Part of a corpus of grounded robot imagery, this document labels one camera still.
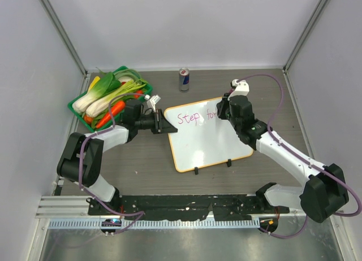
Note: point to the white slotted cable duct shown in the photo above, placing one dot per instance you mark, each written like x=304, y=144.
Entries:
x=97, y=223

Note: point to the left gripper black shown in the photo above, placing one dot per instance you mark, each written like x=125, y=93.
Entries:
x=161, y=125

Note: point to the red tomato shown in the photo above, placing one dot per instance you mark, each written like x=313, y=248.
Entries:
x=138, y=94

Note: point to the orange carrot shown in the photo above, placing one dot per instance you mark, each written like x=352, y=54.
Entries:
x=116, y=109

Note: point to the aluminium frame post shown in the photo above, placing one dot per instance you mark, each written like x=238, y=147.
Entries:
x=55, y=20
x=311, y=23

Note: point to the aluminium frame post right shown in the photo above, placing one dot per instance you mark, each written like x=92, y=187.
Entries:
x=311, y=23

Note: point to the bok choy left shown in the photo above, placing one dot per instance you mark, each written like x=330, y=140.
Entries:
x=104, y=86

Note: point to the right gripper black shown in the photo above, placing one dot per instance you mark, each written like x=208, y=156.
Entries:
x=222, y=106

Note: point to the aluminium rail left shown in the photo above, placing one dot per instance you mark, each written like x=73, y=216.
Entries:
x=62, y=207

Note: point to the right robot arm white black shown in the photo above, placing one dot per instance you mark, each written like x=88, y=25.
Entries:
x=320, y=193

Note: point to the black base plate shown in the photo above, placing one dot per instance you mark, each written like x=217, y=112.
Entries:
x=225, y=207

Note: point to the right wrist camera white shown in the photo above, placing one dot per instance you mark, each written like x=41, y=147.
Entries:
x=240, y=87

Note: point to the whiteboard with orange frame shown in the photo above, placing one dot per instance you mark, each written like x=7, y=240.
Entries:
x=202, y=139

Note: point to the green plastic basket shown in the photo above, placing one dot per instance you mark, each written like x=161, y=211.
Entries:
x=106, y=97

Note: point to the yellow vegetable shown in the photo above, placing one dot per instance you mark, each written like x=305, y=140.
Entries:
x=94, y=82

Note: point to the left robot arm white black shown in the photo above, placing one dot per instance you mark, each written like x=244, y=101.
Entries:
x=81, y=159

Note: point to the silver blue drink can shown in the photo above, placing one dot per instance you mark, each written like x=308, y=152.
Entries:
x=184, y=79

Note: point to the aluminium frame post left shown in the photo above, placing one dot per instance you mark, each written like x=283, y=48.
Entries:
x=55, y=20

